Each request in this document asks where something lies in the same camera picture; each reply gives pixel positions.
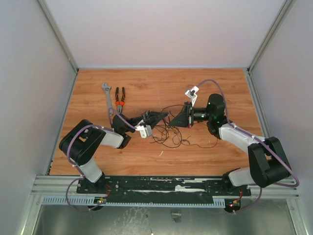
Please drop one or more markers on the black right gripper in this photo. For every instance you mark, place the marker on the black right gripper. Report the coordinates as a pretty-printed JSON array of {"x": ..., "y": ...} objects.
[{"x": 187, "y": 115}]

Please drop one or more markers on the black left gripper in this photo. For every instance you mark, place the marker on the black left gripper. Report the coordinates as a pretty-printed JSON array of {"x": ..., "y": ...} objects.
[{"x": 151, "y": 118}]

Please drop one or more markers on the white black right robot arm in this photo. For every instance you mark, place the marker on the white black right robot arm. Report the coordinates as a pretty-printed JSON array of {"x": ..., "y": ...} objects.
[{"x": 268, "y": 163}]

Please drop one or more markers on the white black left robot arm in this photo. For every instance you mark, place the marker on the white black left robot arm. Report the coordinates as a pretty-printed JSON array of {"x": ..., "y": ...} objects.
[{"x": 81, "y": 143}]

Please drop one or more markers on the orange black pliers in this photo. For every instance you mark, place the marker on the orange black pliers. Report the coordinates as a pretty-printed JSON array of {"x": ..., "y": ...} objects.
[{"x": 119, "y": 102}]

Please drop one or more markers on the silver adjustable wrench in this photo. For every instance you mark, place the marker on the silver adjustable wrench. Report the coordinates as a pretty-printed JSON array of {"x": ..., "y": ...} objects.
[{"x": 106, "y": 88}]

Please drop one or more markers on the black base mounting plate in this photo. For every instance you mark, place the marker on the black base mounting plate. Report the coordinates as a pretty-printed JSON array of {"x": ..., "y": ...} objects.
[{"x": 164, "y": 189}]

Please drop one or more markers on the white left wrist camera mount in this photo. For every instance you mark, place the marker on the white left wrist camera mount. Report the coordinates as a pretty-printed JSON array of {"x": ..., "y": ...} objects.
[{"x": 144, "y": 130}]

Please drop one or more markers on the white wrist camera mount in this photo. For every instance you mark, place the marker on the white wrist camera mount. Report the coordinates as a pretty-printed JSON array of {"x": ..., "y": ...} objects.
[
  {"x": 192, "y": 94},
  {"x": 144, "y": 130}
]

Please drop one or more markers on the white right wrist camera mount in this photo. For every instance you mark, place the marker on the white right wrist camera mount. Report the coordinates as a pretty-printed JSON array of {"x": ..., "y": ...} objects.
[{"x": 192, "y": 94}]

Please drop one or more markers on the aluminium frame rail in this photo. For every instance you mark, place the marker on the aluminium frame rail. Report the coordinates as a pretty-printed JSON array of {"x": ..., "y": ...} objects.
[{"x": 273, "y": 81}]

